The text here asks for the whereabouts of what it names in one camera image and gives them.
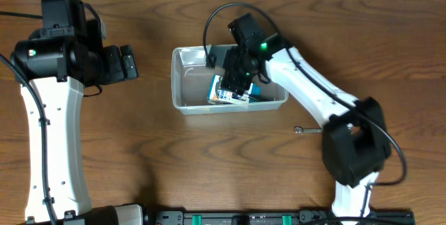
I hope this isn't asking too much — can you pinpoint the teal white screw box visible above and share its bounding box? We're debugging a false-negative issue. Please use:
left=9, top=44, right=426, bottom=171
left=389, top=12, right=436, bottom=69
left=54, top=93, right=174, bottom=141
left=207, top=75, right=261, bottom=104

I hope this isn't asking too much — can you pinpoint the silver combination wrench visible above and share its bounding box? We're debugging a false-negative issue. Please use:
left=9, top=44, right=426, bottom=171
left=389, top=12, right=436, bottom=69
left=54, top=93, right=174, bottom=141
left=294, top=126, right=323, bottom=134

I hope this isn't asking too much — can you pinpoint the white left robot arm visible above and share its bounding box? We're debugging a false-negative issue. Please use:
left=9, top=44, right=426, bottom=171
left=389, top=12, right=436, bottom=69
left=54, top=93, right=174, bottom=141
left=8, top=24, right=143, bottom=224

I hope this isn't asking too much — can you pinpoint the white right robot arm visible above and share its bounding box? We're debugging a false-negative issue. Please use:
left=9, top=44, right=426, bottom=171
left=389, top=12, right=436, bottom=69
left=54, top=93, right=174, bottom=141
left=208, top=33, right=392, bottom=224

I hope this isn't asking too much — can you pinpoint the clear plastic container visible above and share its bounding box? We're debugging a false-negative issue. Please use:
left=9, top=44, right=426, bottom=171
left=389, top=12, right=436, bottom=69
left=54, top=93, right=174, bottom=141
left=171, top=46, right=289, bottom=115

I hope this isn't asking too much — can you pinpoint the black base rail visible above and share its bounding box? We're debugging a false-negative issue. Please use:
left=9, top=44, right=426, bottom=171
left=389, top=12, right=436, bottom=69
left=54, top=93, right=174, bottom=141
left=151, top=209, right=416, bottom=225

